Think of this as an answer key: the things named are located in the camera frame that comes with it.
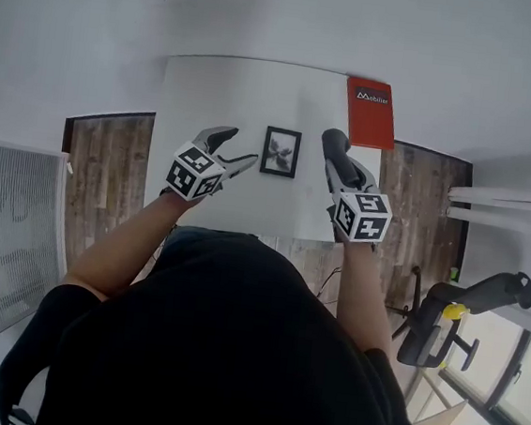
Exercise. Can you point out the white table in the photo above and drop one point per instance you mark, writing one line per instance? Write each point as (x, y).
(240, 95)

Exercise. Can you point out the thin white pipe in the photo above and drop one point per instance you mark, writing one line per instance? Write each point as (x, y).
(505, 218)
(507, 200)

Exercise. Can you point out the small green object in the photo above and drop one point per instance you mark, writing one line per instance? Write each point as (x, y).
(453, 274)

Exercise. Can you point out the white mesh panel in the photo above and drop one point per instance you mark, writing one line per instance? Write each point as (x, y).
(2, 245)

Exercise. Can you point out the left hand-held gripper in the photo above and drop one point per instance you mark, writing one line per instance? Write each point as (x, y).
(194, 171)

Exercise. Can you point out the small framed black picture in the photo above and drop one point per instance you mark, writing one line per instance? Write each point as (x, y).
(280, 152)

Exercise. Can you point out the black office chair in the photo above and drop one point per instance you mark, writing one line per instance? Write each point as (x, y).
(427, 337)

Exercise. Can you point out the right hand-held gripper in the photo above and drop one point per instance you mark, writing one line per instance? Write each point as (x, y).
(364, 217)

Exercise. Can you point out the black framed window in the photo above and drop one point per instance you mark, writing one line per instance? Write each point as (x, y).
(503, 373)

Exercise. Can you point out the person's black shirt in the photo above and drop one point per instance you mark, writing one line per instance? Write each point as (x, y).
(222, 353)

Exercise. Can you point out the red book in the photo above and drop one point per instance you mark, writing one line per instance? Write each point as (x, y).
(369, 123)

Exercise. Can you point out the person's right forearm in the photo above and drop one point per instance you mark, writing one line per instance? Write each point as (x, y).
(363, 292)

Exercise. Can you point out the yellow object on chair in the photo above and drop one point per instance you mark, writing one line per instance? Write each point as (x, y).
(454, 311)

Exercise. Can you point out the person's left forearm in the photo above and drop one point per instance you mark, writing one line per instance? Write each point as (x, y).
(125, 248)

